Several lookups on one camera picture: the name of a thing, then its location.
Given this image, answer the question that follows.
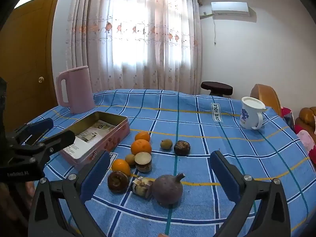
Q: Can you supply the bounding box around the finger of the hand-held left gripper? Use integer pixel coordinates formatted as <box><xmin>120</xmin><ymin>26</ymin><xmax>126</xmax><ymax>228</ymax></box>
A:
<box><xmin>23</xmin><ymin>130</ymin><xmax>76</xmax><ymax>162</ymax></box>
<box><xmin>13</xmin><ymin>118</ymin><xmax>54</xmax><ymax>145</ymax></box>

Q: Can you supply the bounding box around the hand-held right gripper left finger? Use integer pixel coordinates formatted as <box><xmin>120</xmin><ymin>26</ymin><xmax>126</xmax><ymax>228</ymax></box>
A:
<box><xmin>28</xmin><ymin>150</ymin><xmax>111</xmax><ymax>237</ymax></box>

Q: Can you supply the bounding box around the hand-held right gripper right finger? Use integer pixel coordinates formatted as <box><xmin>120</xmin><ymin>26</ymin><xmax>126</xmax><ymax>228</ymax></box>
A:
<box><xmin>210</xmin><ymin>150</ymin><xmax>292</xmax><ymax>237</ymax></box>

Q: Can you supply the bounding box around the orange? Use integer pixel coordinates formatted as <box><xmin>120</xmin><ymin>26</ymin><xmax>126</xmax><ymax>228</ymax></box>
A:
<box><xmin>134</xmin><ymin>131</ymin><xmax>151</xmax><ymax>143</ymax></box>
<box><xmin>131</xmin><ymin>139</ymin><xmax>152</xmax><ymax>155</ymax></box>
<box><xmin>111</xmin><ymin>159</ymin><xmax>131</xmax><ymax>177</ymax></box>

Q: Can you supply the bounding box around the pink tin box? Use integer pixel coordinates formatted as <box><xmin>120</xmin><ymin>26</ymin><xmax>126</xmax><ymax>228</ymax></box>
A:
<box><xmin>59</xmin><ymin>111</ymin><xmax>130</xmax><ymax>166</ymax></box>

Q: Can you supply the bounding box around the printed paper leaflet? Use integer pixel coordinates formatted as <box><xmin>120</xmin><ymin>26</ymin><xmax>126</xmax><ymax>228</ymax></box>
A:
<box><xmin>63</xmin><ymin>120</ymin><xmax>116</xmax><ymax>159</ymax></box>

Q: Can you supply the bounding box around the dark brown mangosteen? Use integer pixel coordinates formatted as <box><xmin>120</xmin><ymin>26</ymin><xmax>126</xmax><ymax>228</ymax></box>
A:
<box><xmin>107</xmin><ymin>171</ymin><xmax>130</xmax><ymax>194</ymax></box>
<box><xmin>173</xmin><ymin>140</ymin><xmax>191</xmax><ymax>156</ymax></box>

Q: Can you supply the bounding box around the pink electric kettle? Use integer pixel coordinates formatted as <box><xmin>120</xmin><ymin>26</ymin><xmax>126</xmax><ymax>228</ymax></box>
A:
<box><xmin>56</xmin><ymin>66</ymin><xmax>95</xmax><ymax>114</ymax></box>

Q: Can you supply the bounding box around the small wrapped food packet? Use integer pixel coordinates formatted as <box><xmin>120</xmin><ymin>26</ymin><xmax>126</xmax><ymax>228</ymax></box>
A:
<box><xmin>130</xmin><ymin>176</ymin><xmax>153</xmax><ymax>201</ymax></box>

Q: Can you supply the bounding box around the blue checkered tablecloth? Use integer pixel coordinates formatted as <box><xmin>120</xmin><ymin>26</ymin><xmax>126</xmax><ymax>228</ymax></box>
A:
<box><xmin>25</xmin><ymin>89</ymin><xmax>310</xmax><ymax>237</ymax></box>

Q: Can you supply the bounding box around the small jar with beige lid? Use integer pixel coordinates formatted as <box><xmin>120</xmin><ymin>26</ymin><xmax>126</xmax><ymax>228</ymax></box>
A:
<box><xmin>134</xmin><ymin>152</ymin><xmax>152</xmax><ymax>173</ymax></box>

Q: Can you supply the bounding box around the large purple round fruit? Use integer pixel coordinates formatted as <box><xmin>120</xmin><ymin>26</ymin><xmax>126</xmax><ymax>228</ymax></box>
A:
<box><xmin>151</xmin><ymin>173</ymin><xmax>185</xmax><ymax>205</ymax></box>

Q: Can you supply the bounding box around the white mug with blue flower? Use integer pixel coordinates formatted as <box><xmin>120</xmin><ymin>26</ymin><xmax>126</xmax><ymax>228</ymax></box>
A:
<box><xmin>240</xmin><ymin>96</ymin><xmax>267</xmax><ymax>130</ymax></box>

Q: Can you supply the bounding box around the wooden door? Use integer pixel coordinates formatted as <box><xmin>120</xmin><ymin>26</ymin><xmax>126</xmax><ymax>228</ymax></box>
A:
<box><xmin>0</xmin><ymin>0</ymin><xmax>58</xmax><ymax>129</ymax></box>

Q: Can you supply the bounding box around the red cloth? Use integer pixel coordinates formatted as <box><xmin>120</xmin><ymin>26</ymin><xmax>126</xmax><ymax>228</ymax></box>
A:
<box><xmin>280</xmin><ymin>107</ymin><xmax>316</xmax><ymax>166</ymax></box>

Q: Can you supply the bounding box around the dark round stool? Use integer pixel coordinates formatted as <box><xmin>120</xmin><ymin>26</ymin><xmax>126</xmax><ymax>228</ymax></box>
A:
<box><xmin>200</xmin><ymin>81</ymin><xmax>233</xmax><ymax>96</ymax></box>

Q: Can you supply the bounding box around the wooden chair back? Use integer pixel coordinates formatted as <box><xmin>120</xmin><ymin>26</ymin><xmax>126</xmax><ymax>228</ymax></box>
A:
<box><xmin>250</xmin><ymin>84</ymin><xmax>282</xmax><ymax>116</ymax></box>

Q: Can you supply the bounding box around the pink cloth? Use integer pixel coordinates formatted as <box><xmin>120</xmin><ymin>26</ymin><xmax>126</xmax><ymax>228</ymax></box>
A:
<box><xmin>296</xmin><ymin>130</ymin><xmax>316</xmax><ymax>153</ymax></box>

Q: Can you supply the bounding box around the sheer floral curtain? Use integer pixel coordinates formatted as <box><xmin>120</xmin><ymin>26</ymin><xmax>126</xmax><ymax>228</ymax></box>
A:
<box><xmin>65</xmin><ymin>0</ymin><xmax>203</xmax><ymax>95</ymax></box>

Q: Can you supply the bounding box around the white air conditioner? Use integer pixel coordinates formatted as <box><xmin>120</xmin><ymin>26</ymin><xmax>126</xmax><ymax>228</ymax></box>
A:
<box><xmin>211</xmin><ymin>2</ymin><xmax>249</xmax><ymax>15</ymax></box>

